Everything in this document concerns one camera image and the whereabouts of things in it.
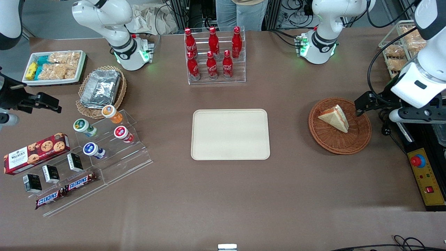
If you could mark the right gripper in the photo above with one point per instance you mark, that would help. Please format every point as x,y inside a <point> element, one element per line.
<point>9,93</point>

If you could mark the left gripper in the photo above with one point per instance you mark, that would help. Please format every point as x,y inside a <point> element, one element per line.
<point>382,96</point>

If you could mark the triangular sandwich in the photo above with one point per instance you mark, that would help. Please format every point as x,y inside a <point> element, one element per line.
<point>332,118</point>

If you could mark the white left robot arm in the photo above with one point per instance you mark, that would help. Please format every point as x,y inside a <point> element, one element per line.
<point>325,17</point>

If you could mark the light tan wicker basket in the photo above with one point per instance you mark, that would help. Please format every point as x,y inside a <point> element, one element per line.
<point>87,112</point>

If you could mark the brown round wicker basket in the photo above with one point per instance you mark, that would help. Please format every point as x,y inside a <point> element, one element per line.
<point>334,143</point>

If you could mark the white rectangular snack tray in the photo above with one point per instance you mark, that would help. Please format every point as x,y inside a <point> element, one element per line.
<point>82,66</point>

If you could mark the beige plastic tray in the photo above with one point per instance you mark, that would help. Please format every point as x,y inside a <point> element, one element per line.
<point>230,134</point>

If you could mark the teal snack packet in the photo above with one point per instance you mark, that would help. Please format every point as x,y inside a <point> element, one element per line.
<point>42,60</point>
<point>38,73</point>

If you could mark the yellow snack packet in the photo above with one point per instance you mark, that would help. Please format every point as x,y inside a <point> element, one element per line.
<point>31,70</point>

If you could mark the clear bag of rice crackers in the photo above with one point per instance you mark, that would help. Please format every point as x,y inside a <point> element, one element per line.
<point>55,72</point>
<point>66,57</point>

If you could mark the bagged fried snack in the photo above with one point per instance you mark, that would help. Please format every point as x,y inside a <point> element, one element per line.
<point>395,51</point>
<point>395,65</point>
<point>414,42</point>

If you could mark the green lid gum jar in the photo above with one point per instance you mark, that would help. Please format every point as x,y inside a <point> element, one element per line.
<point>82,125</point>

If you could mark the red Walkers cookie box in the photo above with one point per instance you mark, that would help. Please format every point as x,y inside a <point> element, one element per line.
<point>35,155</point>

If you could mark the black countertop appliance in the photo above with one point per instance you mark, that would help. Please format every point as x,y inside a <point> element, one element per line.
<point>418,136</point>

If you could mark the aluminium foil container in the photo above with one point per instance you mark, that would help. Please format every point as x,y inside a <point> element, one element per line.
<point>101,87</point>

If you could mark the small black box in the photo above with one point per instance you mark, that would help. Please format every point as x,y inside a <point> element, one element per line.
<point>51,174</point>
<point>32,183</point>
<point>75,162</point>

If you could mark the blue lid gum jar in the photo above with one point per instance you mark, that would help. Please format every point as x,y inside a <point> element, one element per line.
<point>90,149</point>

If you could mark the orange lid gum jar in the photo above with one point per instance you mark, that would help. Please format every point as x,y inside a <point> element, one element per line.
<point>109,111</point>

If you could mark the clear plastic container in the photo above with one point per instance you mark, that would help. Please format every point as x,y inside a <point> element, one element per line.
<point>440,136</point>

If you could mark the red lid gum jar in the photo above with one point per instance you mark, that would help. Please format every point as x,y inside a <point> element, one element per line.
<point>121,132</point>

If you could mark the Snickers chocolate bar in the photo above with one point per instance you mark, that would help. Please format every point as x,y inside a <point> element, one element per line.
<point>48,199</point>
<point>81,182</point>

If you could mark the yellow emergency stop box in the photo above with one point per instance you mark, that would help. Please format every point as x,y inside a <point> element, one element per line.
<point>427,174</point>

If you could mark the clear acrylic stepped stand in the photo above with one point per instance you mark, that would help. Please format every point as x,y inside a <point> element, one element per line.
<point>80,198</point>
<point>129,160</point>

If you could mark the white power strip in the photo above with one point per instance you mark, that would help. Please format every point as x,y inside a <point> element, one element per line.
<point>296,17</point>

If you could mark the beige cloth bag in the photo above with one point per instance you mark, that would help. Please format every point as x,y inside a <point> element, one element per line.
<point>150,21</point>

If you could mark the red cola bottle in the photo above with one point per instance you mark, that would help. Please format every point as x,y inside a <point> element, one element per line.
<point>190,43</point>
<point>237,43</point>
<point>213,42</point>
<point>227,66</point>
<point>212,67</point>
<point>193,68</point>

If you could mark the clear acrylic bottle rack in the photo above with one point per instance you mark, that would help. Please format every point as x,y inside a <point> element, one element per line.
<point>217,82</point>

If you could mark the person in blue jeans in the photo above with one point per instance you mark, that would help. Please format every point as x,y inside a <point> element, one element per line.
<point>240,15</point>

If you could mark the small white device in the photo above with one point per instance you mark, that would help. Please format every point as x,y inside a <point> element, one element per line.
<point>227,247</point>

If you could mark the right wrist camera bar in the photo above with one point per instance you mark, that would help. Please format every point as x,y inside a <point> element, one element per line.
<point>8,119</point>

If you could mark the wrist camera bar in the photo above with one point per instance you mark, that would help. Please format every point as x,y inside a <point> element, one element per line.
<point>418,115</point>
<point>8,119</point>

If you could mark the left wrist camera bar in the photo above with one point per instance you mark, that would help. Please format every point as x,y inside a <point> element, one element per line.
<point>418,115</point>

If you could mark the aluminium profile post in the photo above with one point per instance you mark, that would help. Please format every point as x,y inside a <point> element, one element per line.
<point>179,14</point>
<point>273,14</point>

